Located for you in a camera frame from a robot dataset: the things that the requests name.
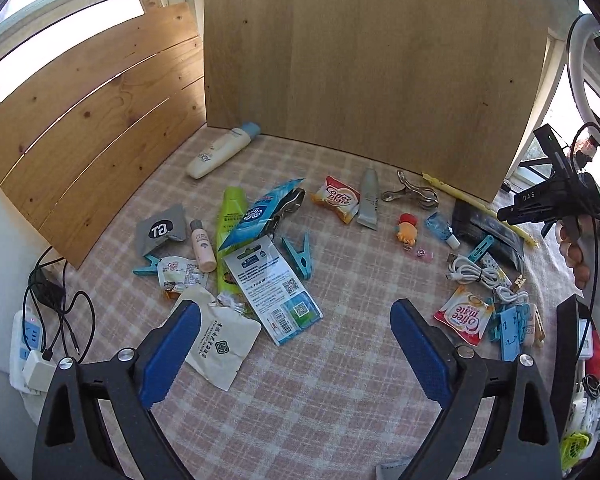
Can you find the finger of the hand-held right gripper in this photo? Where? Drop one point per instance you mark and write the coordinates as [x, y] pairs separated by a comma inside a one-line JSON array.
[[535, 202]]

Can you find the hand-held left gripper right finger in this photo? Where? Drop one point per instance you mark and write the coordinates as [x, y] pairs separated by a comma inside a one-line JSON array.
[[420, 355]]

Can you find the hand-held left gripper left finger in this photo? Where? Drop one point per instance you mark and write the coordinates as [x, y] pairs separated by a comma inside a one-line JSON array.
[[172, 355]]

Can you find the black organizer box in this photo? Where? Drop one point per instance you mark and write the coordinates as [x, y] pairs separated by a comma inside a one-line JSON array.
[[565, 360]]

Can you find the white desktop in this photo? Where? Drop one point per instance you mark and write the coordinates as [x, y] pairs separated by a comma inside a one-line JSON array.
[[0, 400]]

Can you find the person's right hand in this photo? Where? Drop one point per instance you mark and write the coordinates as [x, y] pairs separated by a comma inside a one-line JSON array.
[[572, 255]]

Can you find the white paper pouch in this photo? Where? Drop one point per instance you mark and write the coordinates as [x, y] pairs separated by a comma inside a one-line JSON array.
[[220, 345]]

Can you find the red white creamer packet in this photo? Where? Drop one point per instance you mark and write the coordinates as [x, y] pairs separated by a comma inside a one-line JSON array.
[[336, 197], [462, 317]]

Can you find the black plastic packet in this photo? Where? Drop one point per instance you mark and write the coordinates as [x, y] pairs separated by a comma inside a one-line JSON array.
[[480, 220]]

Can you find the yellow stick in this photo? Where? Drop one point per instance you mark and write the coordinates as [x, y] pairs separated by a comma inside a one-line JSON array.
[[460, 195]]

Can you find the white orange snack sachet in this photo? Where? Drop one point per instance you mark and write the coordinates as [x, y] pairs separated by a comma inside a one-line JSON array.
[[180, 275]]

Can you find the wooden clothespin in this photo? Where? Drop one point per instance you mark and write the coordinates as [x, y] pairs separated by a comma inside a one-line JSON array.
[[519, 282], [539, 330]]

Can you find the small blue bottle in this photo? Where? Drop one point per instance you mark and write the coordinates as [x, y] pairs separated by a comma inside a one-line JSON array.
[[439, 225]]

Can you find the small pink bottle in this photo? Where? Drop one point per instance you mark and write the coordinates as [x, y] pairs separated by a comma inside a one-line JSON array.
[[203, 247]]

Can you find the blue white card package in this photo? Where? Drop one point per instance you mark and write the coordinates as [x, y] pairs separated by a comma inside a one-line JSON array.
[[270, 285]]

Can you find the large metal clip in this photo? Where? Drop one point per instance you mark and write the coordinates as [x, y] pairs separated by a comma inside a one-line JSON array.
[[415, 195], [286, 207]]

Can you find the orange toy figure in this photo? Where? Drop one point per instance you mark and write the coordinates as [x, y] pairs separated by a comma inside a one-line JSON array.
[[406, 232]]

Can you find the white charger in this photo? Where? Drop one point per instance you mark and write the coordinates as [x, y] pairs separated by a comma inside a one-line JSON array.
[[39, 371]]

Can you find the black power adapter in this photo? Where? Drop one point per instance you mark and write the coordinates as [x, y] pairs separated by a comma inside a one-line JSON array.
[[47, 292]]

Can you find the white power strip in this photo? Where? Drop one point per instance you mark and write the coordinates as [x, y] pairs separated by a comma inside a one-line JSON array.
[[20, 340]]

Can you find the green tube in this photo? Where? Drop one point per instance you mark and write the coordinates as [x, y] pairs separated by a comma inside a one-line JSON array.
[[232, 210]]

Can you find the grey tube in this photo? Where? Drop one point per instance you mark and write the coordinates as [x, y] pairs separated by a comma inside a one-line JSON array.
[[369, 200]]

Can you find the blue wet wipes packet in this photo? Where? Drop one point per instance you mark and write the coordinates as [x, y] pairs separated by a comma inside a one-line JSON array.
[[260, 210]]

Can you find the yellow-green small fan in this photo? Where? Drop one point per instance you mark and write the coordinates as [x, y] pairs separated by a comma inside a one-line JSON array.
[[576, 446]]

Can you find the white lotion bottle blue cap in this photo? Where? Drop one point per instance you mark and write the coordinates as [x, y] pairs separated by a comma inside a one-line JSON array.
[[220, 152]]

